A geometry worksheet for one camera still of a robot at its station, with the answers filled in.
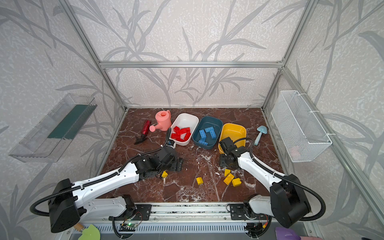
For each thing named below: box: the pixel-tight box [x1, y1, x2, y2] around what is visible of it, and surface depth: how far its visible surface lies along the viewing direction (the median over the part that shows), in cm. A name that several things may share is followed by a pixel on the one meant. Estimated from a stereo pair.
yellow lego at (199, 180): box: [196, 177, 204, 186], surface depth 84 cm
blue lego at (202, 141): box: [198, 138, 209, 146], surface depth 101 cm
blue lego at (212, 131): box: [204, 126, 217, 139], surface depth 107 cm
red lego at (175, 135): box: [171, 133, 181, 140], surface depth 104 cm
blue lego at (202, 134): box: [199, 129, 207, 140], surface depth 101 cm
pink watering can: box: [149, 110, 172, 133], surface depth 104 cm
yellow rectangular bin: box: [218, 123, 247, 154], surface depth 104 cm
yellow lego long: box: [223, 173, 235, 186], surface depth 85 cm
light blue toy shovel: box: [254, 125, 268, 146], surface depth 107 cm
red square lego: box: [173, 126, 181, 134], surface depth 106 cm
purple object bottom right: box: [275, 227, 301, 240], surface depth 68 cm
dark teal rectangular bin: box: [192, 116, 223, 150], surface depth 104 cm
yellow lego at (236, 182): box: [231, 178, 242, 187], surface depth 83 cm
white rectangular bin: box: [169, 113, 200, 147], surface depth 107 cm
